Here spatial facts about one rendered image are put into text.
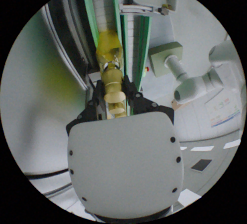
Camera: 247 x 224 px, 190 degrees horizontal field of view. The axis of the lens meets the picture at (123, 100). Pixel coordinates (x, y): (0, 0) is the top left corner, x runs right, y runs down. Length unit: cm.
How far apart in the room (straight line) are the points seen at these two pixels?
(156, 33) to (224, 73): 43
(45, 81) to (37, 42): 9
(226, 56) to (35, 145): 36
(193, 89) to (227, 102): 341
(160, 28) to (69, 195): 75
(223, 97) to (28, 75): 386
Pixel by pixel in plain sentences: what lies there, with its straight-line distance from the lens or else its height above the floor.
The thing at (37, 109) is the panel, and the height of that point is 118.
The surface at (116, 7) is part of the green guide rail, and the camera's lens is 25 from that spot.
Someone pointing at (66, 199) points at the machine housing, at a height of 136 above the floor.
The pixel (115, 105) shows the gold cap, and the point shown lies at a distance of 15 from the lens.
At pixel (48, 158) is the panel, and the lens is 17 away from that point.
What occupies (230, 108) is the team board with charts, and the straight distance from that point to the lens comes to 373.
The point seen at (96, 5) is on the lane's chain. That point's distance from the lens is 34.
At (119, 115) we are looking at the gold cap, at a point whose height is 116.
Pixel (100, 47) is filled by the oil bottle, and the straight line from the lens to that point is 18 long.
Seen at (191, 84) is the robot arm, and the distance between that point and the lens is 36.
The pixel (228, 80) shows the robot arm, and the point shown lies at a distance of 31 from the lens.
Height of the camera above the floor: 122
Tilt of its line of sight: 26 degrees down
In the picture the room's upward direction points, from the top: 170 degrees clockwise
